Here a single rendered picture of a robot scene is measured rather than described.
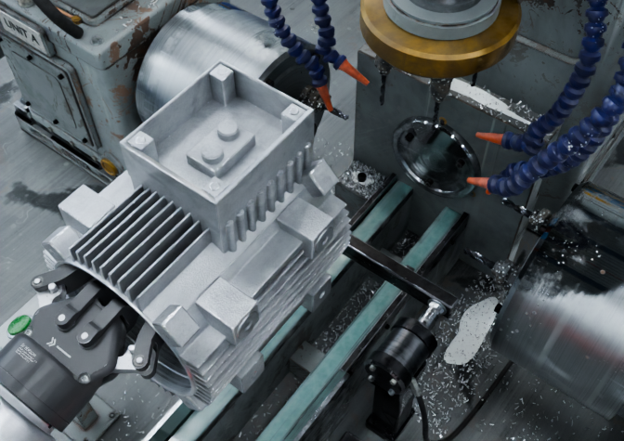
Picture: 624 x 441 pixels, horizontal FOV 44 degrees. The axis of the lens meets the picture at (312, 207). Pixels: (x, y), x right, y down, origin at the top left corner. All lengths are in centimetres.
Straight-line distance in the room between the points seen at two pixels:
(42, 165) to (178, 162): 90
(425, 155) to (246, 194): 60
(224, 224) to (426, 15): 37
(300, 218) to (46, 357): 22
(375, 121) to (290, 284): 58
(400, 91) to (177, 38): 33
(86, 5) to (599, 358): 84
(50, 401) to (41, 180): 94
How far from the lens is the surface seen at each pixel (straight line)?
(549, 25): 110
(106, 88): 120
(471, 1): 86
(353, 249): 103
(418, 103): 111
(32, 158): 153
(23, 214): 145
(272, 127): 65
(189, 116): 66
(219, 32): 113
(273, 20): 100
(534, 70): 114
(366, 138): 123
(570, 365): 95
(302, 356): 116
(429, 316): 99
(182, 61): 112
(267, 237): 64
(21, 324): 99
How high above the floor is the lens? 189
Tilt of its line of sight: 53 degrees down
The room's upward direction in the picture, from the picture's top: 2 degrees counter-clockwise
